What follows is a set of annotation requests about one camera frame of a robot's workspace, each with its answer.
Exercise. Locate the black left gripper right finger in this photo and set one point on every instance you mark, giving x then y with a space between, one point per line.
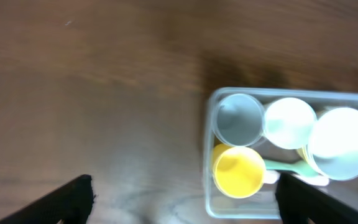
299 202

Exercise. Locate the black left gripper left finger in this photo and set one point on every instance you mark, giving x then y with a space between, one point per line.
70 203

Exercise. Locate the mint green plastic spoon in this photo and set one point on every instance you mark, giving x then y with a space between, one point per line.
300 167

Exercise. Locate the white plastic fork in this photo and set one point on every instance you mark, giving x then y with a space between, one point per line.
272 176

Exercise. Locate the yellow plastic bowl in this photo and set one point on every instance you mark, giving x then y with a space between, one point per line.
301 152

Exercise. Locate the yellow plastic cup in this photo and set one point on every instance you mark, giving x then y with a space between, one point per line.
238 171

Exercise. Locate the white plastic bowl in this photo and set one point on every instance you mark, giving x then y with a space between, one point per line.
332 148

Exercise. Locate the white plastic cup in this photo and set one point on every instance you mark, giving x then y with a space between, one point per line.
288 122

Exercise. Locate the clear plastic container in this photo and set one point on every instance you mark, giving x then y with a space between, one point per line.
263 205

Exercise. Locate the grey plastic cup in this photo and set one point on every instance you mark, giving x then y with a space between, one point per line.
238 120

